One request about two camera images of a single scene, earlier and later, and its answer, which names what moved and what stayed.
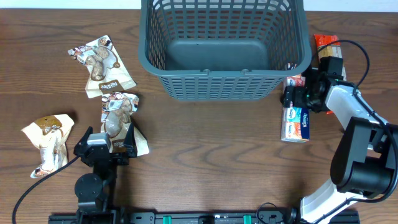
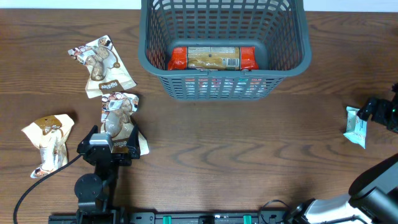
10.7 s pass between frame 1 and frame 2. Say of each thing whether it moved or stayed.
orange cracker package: moved
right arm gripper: moved
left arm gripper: stayed
